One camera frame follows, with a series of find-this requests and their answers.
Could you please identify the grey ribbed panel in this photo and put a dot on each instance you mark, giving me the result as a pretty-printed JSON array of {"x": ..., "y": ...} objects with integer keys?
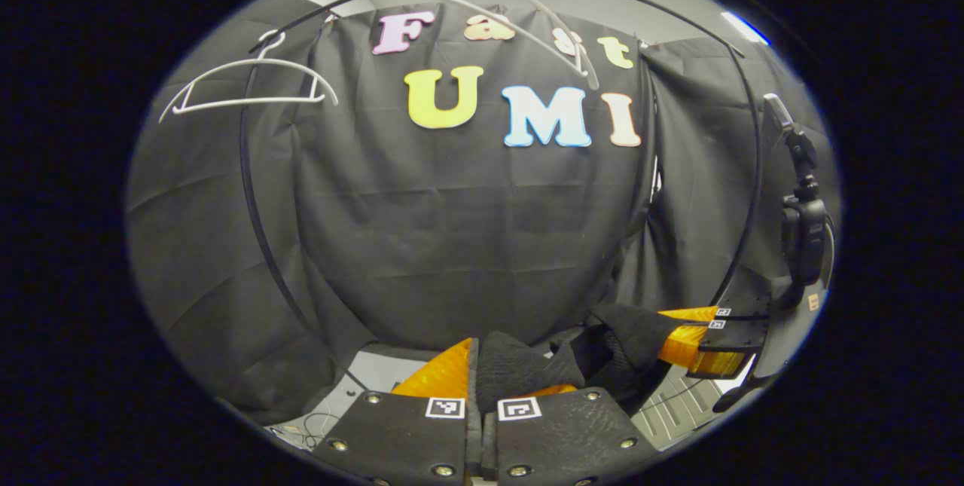
[{"x": 678, "y": 411}]

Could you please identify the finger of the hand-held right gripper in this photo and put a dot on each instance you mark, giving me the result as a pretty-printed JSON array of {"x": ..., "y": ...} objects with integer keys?
[
  {"x": 734, "y": 335},
  {"x": 742, "y": 313}
]

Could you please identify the black metal clothes rack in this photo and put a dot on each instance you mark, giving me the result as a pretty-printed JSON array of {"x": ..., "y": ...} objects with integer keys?
[{"x": 242, "y": 154}]

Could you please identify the ceiling light panel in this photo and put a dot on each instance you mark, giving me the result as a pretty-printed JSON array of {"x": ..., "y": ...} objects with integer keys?
[{"x": 744, "y": 28}]

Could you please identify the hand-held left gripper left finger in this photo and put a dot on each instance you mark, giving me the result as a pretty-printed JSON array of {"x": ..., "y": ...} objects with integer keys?
[{"x": 474, "y": 388}]

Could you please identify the white plastic clothes hanger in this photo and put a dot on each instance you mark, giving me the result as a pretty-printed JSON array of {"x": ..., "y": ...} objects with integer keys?
[
  {"x": 256, "y": 102},
  {"x": 590, "y": 73}
]

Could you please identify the black backdrop cloth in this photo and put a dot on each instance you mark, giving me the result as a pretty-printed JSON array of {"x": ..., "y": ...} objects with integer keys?
[{"x": 452, "y": 245}]

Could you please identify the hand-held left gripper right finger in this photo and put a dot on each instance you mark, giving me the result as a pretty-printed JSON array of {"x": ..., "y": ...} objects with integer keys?
[{"x": 565, "y": 441}]

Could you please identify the black knit cardigan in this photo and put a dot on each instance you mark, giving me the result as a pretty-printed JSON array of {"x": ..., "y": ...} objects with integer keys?
[{"x": 520, "y": 369}]

